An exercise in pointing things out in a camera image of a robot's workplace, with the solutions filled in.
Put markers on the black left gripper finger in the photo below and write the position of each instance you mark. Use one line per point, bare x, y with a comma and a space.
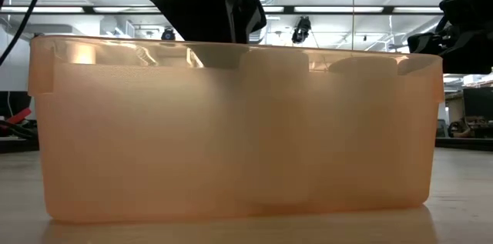
250, 15
200, 13

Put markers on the orange translucent plastic basket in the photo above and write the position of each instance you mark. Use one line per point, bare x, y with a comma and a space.
135, 140

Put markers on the black monitor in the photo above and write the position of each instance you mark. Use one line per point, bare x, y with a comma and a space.
477, 103

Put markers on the red object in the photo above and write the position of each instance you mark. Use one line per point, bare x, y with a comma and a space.
17, 116

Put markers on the black ceiling-hung camera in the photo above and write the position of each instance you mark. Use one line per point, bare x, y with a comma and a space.
168, 34
301, 30

